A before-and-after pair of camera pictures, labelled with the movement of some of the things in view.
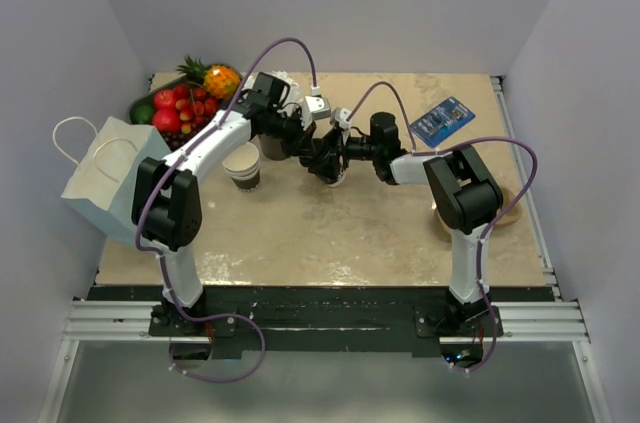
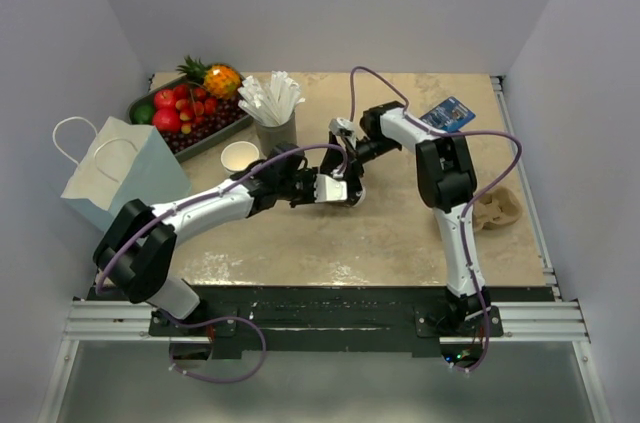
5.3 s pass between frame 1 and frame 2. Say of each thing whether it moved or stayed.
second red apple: stayed
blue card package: stayed
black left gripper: moved
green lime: stayed
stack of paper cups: stayed
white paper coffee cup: moved
